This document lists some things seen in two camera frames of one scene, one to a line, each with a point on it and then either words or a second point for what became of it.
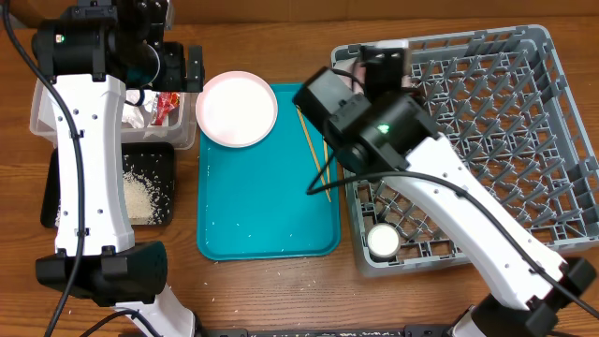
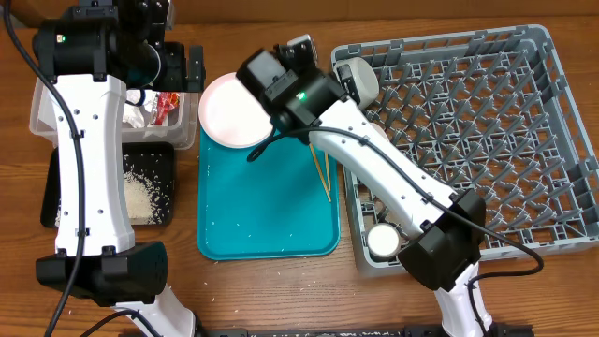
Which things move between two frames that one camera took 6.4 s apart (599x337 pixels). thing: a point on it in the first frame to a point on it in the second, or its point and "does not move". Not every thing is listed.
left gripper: (175, 79) does not move
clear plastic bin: (181, 133) does not move
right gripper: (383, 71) to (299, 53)
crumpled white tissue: (131, 113) does not move
